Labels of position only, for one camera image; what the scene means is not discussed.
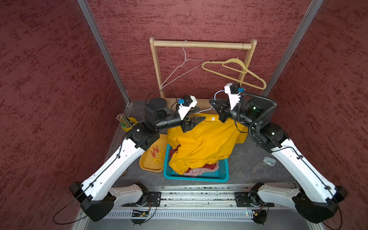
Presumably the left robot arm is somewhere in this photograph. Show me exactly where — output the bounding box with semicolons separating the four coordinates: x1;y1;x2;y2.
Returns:
70;95;205;222

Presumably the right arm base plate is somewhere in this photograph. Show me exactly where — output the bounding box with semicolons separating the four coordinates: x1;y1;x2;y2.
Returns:
234;192;275;209

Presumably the small grey device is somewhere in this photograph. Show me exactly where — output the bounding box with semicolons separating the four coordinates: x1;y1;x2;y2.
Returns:
263;157;277;166

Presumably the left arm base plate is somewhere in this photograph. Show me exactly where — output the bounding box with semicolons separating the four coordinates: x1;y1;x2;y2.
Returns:
143;191;162;207

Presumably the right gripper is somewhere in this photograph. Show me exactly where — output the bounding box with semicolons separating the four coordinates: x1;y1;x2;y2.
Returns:
209;97;260;129

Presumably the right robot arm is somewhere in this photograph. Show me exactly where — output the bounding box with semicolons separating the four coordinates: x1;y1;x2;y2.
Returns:
209;94;347;224

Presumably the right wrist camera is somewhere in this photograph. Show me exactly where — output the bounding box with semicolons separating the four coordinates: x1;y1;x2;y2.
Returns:
224;83;244;110

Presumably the teal plastic basket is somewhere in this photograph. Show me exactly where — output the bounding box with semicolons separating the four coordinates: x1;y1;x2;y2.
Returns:
163;144;229;183

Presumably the cream plastic hanger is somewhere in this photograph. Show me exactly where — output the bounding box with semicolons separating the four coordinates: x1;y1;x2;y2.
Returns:
201;58;267;90

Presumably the dark red t-shirt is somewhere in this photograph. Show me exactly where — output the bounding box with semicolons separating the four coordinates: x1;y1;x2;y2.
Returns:
169;145;220;171

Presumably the white wire hanger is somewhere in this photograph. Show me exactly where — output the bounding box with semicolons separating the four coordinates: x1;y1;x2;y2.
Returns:
160;40;205;90

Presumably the yellow t-shirt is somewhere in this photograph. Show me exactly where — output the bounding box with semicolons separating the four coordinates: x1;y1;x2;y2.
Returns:
167;114;248;175

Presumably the aluminium mounting rail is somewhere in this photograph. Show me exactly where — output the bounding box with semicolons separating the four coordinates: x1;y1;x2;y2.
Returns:
71;188;325;230

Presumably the yellow pencil cup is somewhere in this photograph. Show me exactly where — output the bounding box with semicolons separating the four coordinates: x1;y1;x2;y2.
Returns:
123;117;138;132

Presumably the pink printed t-shirt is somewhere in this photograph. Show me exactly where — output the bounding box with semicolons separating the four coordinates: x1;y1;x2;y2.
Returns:
183;168;213;177

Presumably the wooden clothes rack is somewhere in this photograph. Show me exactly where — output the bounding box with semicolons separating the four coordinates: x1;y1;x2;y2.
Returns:
149;37;266;91

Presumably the light blue wire hanger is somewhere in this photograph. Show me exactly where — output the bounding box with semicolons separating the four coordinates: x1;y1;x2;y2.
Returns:
196;90;228;115

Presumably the yellow plastic tray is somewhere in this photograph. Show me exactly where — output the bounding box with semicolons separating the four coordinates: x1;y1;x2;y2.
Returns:
140;134;167;173

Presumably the pencils bundle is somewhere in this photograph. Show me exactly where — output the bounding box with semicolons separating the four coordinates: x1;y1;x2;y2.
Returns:
116;114;129;127

